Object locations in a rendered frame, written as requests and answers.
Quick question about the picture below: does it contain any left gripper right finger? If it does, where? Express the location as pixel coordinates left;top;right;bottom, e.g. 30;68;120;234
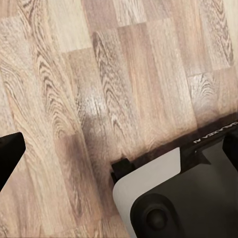
222;132;238;172

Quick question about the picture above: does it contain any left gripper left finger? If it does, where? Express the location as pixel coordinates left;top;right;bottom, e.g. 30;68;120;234
0;132;26;191

